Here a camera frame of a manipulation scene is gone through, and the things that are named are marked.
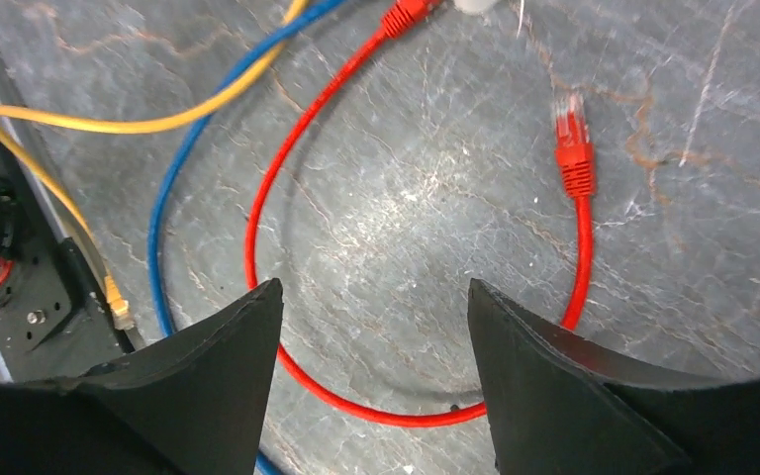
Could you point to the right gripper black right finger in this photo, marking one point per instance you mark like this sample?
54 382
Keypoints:
558 403

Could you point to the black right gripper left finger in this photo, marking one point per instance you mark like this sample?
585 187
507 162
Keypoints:
192 403

